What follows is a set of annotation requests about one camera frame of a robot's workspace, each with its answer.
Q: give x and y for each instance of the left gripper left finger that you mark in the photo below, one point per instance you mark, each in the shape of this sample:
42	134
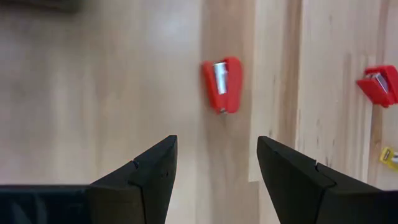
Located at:
146	189

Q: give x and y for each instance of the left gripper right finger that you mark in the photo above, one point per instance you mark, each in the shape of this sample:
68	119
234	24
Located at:
298	193

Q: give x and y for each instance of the yellow mini stapler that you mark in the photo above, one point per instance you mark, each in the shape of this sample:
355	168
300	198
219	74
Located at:
387	155

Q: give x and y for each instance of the red mini stapler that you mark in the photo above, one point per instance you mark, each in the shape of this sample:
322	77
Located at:
233	87
376	93

